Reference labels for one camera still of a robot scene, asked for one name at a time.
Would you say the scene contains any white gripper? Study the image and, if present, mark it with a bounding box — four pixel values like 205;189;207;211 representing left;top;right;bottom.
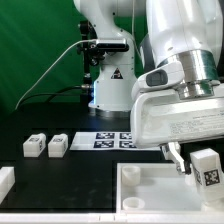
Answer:
130;87;224;175

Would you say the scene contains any white square tabletop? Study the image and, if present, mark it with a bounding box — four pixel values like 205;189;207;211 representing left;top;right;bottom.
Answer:
116;163;224;214

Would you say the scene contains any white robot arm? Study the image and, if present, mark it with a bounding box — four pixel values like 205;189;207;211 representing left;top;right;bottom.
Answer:
73;0;224;170

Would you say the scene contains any white sheet with AprilTags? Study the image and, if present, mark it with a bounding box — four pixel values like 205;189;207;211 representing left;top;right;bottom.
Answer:
69;131;161;152

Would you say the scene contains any white obstacle bar left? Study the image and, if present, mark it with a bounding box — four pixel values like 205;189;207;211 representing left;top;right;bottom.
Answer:
0;167;15;204

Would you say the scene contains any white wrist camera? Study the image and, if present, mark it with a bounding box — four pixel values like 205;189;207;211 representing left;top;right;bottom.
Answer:
131;61;185;100

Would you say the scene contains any black cable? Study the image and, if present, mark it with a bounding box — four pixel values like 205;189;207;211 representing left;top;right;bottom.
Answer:
18;85;94;108

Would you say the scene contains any white cable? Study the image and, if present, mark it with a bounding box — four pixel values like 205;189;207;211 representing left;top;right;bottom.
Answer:
14;39;98;111

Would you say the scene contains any white front rail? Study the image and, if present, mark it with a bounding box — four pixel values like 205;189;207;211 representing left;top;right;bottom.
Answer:
0;213;224;224

